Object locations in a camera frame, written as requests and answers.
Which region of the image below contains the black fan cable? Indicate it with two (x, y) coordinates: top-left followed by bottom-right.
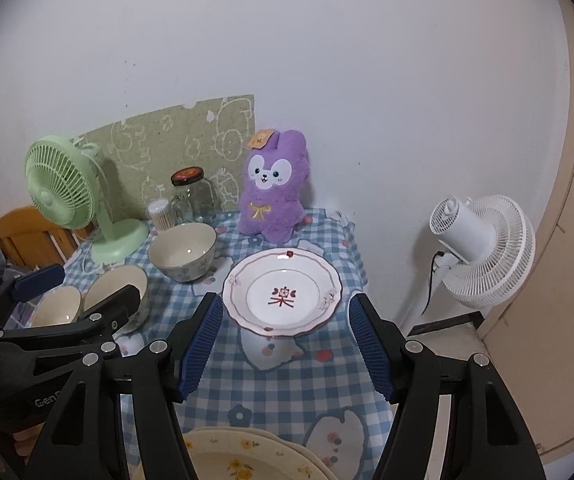
(424, 250), (445, 316)

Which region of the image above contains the blue checked tablecloth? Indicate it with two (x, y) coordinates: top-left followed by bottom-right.
(14, 207), (398, 480)

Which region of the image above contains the cotton swab container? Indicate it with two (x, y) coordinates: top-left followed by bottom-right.
(147, 199), (174, 233)

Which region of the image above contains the green desk fan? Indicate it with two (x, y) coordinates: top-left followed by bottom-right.
(24, 135), (149, 266)

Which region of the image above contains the beige floral ceramic bowl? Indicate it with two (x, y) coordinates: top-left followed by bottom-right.
(83, 265), (149, 336)
(31, 286), (83, 328)
(148, 223), (217, 282)

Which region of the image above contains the green cartoon-print mat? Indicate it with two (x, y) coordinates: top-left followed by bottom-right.
(72, 94), (257, 221)

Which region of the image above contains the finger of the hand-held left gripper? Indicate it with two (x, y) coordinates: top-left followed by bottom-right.
(0, 264), (66, 333)
(0, 284), (140, 348)

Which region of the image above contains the wooden bed headboard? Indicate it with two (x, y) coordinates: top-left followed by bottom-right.
(0, 206), (95, 271)

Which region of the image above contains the white standing fan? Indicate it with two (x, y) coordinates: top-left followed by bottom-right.
(429, 194), (536, 308)

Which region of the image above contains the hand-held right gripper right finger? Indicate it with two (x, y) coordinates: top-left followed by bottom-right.
(348, 294), (548, 480)

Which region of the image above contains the beige door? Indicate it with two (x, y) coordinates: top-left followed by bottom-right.
(482, 0), (574, 456)

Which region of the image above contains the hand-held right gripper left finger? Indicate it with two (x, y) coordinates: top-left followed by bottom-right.
(30, 292), (225, 480)

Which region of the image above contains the glass jar with black lid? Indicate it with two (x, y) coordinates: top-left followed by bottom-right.
(169, 166), (218, 226)

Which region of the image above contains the small white red-print plate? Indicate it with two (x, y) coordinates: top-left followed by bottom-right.
(222, 248), (343, 337)

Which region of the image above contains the purple plush toy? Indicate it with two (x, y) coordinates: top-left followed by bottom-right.
(238, 128), (312, 242)

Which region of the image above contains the person's left hand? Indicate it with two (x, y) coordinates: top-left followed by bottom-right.
(11, 422), (45, 458)

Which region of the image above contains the round yellow floral deep plate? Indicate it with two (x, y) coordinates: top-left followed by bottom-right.
(132, 426), (340, 480)

